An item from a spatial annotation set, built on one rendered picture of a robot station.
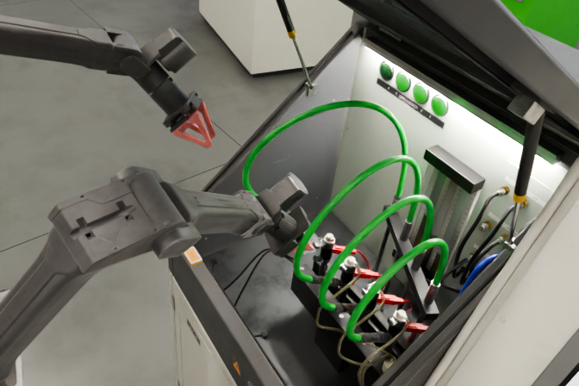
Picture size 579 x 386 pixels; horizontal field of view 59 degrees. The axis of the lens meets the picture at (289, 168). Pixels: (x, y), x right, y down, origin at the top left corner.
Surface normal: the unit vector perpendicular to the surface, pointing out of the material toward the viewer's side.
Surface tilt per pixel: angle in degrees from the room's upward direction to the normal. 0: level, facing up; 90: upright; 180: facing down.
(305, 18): 90
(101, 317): 0
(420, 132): 90
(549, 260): 76
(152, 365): 0
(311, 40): 90
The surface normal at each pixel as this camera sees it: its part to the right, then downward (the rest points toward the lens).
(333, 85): 0.55, 0.56
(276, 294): 0.10, -0.79
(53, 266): -0.46, 0.11
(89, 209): 0.43, -0.54
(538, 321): -0.79, 0.07
